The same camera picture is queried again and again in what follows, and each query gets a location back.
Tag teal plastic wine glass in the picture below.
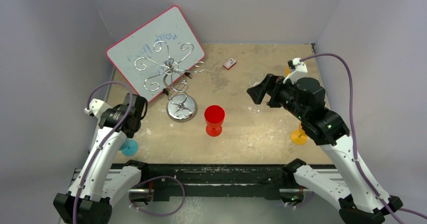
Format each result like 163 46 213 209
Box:
119 138 138 157

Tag red plastic wine glass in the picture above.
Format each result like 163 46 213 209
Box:
204 105 226 137

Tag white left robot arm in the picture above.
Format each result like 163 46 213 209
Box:
53 94 150 223

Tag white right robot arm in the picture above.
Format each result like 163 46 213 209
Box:
247 74 403 223

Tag clear wine glass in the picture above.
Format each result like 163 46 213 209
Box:
246 68 266 114

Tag yellow wine glass far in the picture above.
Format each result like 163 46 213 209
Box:
285 66 291 77

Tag yellow wine glass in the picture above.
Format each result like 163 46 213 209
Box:
285 66 291 77
291 123 308 145

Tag chrome wine glass rack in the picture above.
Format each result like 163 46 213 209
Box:
134 40 206 122

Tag yellow wine glass near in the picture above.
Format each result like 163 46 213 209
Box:
291 123 308 145

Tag small red white box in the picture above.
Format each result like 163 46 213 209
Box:
223 58 236 70

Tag red-framed whiteboard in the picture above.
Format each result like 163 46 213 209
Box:
106 6 205 101

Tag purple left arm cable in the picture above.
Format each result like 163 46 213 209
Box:
72 81 134 224

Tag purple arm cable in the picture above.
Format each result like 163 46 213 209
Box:
72 81 134 224
299 52 427 224

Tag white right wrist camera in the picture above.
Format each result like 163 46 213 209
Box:
283 58 308 84

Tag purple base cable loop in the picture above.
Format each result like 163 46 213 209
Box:
128 176 186 217

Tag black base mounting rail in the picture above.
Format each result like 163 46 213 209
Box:
72 163 351 203

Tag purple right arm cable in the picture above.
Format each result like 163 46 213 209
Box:
299 52 427 224

